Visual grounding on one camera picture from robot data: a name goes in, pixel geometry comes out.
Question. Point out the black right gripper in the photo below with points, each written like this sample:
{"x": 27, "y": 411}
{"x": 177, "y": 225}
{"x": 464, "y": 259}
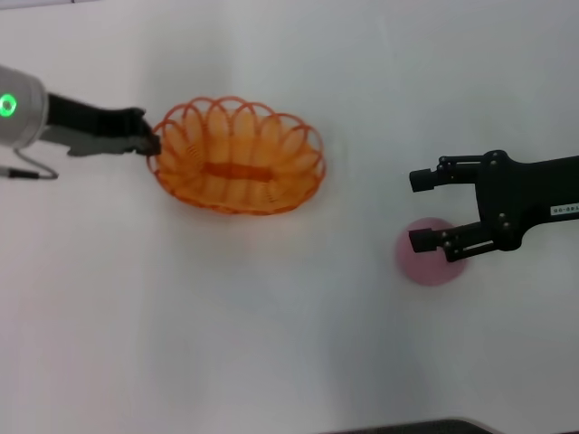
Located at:
{"x": 529, "y": 190}

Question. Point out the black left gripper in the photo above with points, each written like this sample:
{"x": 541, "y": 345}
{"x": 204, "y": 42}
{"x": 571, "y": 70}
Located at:
{"x": 86, "y": 124}

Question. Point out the pink peach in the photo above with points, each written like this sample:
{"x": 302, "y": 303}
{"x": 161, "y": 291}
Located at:
{"x": 429, "y": 271}

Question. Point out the orange plastic woven basket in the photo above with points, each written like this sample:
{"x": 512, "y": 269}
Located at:
{"x": 235, "y": 172}

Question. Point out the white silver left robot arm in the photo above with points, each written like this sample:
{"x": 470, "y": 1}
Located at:
{"x": 27, "y": 113}

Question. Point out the black robot torso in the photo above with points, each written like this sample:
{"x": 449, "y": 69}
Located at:
{"x": 407, "y": 427}

